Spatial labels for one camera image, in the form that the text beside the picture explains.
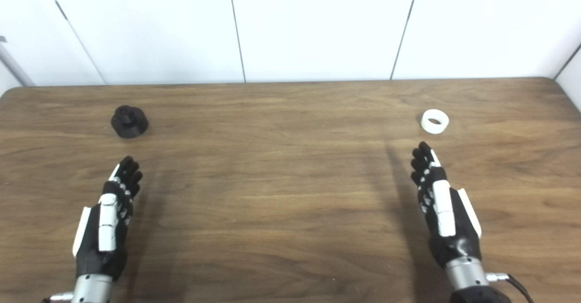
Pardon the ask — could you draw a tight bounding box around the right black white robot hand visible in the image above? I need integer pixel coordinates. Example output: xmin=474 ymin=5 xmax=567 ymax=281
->
xmin=410 ymin=141 xmax=483 ymax=269

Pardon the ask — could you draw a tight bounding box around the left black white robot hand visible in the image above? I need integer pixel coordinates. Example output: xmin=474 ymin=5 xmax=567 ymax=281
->
xmin=72 ymin=156 xmax=143 ymax=282

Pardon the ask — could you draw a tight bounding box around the white plastic ring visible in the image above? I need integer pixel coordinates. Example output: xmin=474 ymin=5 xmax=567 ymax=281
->
xmin=420 ymin=109 xmax=450 ymax=135

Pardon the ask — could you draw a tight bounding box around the round black plastic part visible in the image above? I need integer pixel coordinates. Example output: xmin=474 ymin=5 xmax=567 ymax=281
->
xmin=110 ymin=105 xmax=149 ymax=139

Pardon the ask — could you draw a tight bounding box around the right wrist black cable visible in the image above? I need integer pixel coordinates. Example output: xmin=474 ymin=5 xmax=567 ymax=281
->
xmin=506 ymin=274 xmax=536 ymax=303

